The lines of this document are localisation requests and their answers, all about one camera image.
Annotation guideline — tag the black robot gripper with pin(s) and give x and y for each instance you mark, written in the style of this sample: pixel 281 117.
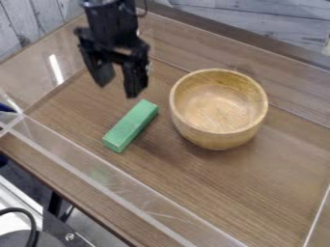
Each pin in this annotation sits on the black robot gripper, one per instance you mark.
pixel 110 42

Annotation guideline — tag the green rectangular block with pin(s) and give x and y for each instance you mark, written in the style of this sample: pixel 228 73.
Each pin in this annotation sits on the green rectangular block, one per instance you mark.
pixel 119 136

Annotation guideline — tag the brown wooden bowl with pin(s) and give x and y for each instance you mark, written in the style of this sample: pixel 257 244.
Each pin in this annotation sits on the brown wooden bowl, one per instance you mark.
pixel 218 107

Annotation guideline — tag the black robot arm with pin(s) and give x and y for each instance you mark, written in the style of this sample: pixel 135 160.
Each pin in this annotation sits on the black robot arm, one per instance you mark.
pixel 110 42

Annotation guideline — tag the blue object at left edge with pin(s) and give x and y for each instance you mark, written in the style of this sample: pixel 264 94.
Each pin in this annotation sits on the blue object at left edge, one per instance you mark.
pixel 6 108

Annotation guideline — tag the black table leg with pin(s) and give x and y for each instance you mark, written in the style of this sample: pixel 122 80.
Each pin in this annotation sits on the black table leg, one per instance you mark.
pixel 55 204

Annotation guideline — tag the grey metal base plate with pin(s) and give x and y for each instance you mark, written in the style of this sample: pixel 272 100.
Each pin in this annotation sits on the grey metal base plate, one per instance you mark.
pixel 63 233

